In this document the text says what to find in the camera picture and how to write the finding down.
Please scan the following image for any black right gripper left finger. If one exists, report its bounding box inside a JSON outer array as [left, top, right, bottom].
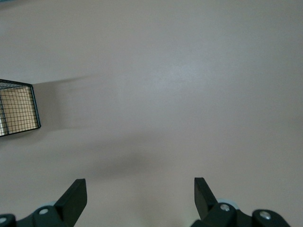
[[15, 178, 88, 227]]

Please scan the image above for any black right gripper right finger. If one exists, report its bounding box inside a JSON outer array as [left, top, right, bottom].
[[188, 177, 254, 227]]

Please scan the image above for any wooden board in basket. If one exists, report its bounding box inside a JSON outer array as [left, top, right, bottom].
[[0, 88, 39, 138]]

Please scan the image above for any black wire mesh basket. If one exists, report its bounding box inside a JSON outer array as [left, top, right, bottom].
[[0, 79, 43, 140]]

